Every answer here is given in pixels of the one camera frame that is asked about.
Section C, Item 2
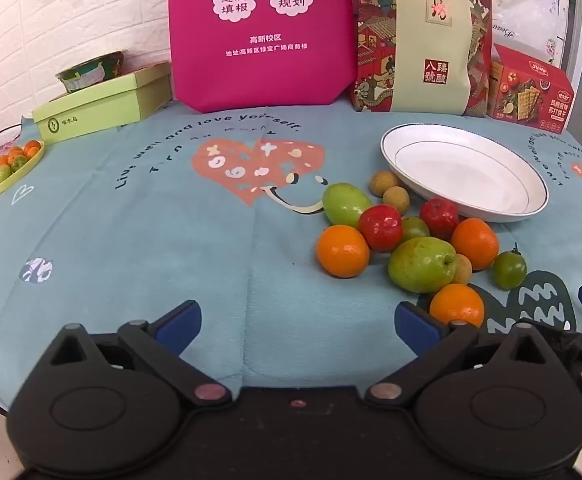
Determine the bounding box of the red cracker box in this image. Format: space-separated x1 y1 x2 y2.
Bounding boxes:
486 44 576 135

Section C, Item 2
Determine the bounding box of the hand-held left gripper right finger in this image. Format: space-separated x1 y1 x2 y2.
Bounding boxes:
365 301 555 406

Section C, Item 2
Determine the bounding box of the blue printed tablecloth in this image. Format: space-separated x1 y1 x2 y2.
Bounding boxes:
0 97 582 411

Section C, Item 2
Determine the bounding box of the large light green tomato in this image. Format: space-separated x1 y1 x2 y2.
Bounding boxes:
322 182 374 228

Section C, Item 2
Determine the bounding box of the longan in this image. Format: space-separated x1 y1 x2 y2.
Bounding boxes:
450 253 473 286
382 186 410 213
369 171 400 197

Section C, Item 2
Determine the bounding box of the green pear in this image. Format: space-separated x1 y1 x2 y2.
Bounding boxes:
387 236 458 294

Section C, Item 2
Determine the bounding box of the orange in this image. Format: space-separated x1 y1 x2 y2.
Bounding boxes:
316 225 370 279
451 217 500 271
429 283 486 328

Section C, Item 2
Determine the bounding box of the yellow-green oblong tray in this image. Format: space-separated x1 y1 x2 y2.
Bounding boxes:
0 140 46 200

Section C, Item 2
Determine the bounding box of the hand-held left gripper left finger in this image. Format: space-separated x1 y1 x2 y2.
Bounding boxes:
46 300 234 407

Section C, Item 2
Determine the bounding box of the red apple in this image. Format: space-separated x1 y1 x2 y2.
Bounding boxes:
358 205 404 253
419 197 460 241

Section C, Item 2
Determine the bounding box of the red and green gift box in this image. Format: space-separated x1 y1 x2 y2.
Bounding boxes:
352 0 494 118

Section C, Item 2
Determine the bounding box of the small green plum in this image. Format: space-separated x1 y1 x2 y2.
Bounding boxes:
401 216 430 242

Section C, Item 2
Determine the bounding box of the green patterned bowl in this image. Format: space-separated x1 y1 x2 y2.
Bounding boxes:
55 50 126 93

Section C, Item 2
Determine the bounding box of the light green cardboard box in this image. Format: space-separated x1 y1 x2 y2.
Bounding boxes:
32 62 174 146

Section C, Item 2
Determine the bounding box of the dark green tomato with stem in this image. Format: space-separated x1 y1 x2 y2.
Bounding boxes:
493 243 528 291

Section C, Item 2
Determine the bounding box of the white plate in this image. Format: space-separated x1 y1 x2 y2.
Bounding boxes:
380 123 550 223

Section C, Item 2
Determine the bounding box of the pink tote bag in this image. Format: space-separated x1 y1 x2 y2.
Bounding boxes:
167 0 359 114

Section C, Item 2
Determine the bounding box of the pile of cherry tomatoes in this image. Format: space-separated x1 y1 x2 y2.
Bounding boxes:
0 141 42 193

